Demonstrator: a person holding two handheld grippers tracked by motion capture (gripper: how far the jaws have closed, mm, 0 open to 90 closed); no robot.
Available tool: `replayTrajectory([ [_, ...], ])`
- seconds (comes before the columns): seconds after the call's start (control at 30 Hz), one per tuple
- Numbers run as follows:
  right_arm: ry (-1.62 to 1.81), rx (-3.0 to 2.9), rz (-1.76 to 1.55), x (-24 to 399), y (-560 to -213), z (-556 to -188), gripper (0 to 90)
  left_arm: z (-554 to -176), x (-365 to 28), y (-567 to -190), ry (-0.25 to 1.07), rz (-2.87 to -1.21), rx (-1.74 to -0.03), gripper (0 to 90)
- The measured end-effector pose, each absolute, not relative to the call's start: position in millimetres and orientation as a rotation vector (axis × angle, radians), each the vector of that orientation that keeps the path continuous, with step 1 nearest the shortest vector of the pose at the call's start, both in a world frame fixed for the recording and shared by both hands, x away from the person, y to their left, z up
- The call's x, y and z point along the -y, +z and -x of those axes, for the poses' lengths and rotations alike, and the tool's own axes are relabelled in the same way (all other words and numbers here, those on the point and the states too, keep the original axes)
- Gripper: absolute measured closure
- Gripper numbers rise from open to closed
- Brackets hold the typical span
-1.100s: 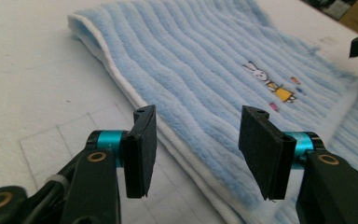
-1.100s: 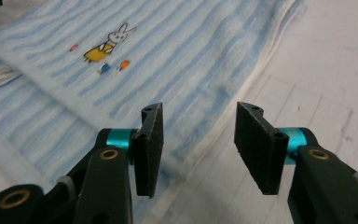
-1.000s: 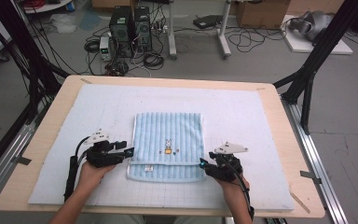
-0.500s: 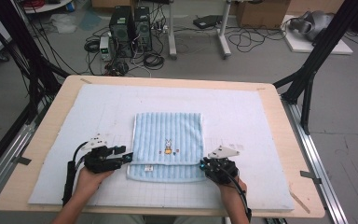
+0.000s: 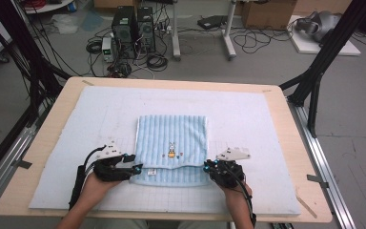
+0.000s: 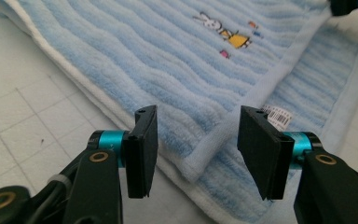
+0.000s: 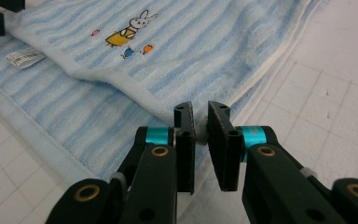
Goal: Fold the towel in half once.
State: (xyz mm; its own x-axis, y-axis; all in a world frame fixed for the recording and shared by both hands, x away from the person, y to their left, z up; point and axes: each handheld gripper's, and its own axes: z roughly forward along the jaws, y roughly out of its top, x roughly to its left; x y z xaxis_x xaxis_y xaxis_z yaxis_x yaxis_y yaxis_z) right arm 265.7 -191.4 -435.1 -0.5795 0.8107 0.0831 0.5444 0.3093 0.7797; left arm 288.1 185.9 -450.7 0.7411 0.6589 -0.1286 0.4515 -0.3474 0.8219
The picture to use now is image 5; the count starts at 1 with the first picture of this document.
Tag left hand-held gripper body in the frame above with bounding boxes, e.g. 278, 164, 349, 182
91, 139, 135, 183

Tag white round table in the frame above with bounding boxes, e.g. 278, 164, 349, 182
23, 0, 74, 15

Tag grey padded headset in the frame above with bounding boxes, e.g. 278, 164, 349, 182
295, 10, 343, 44

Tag slim black computer tower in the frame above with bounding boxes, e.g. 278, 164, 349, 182
136, 6, 157, 53

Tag thin wooden strip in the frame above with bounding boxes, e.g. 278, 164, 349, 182
295, 194, 318, 219

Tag person's legs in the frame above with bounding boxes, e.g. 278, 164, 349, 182
93, 219, 231, 229

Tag large cardboard box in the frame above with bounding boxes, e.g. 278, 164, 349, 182
241, 0, 298, 31

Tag blue striped towel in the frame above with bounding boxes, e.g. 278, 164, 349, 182
129, 114, 212, 188

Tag black metal frame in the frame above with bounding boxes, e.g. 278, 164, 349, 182
278, 0, 366, 138
0, 0, 72, 128

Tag black flat device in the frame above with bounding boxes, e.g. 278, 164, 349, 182
196, 14, 230, 31

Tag black tape piece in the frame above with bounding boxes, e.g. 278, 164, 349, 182
11, 159, 33, 170
306, 174, 330, 190

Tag hand-held gripper cable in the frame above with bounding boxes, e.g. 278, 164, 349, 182
68, 144, 108, 212
224, 167, 258, 229

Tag loose black floor cable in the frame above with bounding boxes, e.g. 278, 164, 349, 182
233, 26, 295, 55

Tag person's left hand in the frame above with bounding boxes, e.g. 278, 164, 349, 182
83, 172, 122, 208

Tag clear plastic bag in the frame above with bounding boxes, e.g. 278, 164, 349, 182
51, 12, 81, 35

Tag left hand-held gripper cable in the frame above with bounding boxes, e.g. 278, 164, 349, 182
68, 144, 108, 212

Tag white desk leg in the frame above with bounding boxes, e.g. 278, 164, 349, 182
171, 0, 183, 62
221, 0, 238, 61

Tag white power supply unit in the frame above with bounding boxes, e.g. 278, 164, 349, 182
101, 36, 115, 63

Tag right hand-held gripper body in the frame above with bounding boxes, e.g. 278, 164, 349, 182
207, 146, 252, 190

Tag aluminium rail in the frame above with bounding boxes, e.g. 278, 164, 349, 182
0, 125, 40, 218
287, 97, 358, 229

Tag person's right hand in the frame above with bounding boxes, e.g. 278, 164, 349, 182
223, 181, 254, 208

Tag white floor board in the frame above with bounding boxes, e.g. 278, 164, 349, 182
287, 14, 362, 57

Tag large black computer tower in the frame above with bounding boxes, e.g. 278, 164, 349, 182
111, 5, 140, 60

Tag coiled black cable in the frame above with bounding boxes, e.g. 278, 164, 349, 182
145, 53, 170, 73
85, 39, 104, 55

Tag right hand-held gripper cable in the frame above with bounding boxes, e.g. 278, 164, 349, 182
224, 167, 258, 229

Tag pale blue foam mat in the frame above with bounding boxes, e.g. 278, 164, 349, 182
28, 85, 302, 218

